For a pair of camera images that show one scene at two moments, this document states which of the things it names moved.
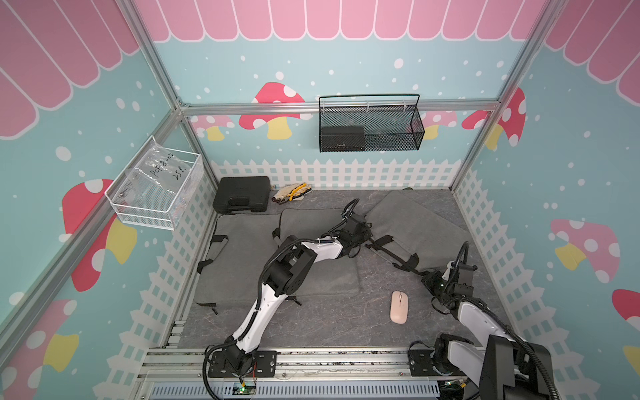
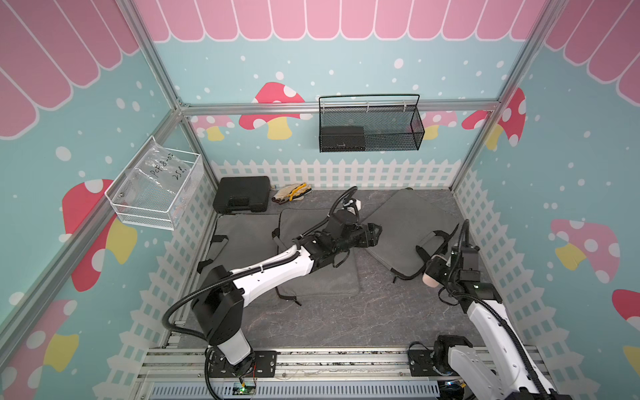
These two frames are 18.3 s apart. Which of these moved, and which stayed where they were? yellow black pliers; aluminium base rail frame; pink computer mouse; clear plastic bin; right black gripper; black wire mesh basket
Moved: pink computer mouse; right black gripper
Stayed: black wire mesh basket; aluminium base rail frame; clear plastic bin; yellow black pliers
